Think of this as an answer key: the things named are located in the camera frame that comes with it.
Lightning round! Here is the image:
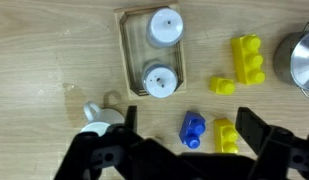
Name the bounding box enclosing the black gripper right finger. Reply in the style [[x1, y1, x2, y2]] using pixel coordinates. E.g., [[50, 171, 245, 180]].
[[234, 106, 309, 180]]

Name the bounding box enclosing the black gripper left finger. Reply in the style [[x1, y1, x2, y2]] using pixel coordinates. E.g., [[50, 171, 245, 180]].
[[53, 105, 152, 180]]

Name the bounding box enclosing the white-capped bottle with black fluid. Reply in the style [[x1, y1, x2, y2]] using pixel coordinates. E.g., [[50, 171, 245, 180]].
[[141, 60, 179, 99]]

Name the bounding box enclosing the wooden tray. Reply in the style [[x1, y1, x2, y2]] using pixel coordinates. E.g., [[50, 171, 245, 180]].
[[114, 2, 189, 101]]

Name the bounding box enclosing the white-capped clear bottle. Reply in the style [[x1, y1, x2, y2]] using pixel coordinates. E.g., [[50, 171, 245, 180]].
[[146, 6, 185, 49]]

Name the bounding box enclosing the yellow three-stud toy block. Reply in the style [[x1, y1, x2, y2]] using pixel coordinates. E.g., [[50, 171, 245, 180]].
[[213, 117, 240, 155]]

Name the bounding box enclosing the white mug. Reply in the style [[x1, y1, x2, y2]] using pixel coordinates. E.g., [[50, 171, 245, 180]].
[[80, 100, 126, 138]]

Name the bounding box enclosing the small yellow toy block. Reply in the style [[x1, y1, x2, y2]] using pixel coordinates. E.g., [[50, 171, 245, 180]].
[[209, 75, 236, 96]]

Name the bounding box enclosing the small blue toy block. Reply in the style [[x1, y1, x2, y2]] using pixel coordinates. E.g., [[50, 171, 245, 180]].
[[178, 110, 207, 149]]

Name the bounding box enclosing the long yellow toy block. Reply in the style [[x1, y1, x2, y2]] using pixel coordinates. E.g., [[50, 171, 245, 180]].
[[230, 33, 267, 86]]

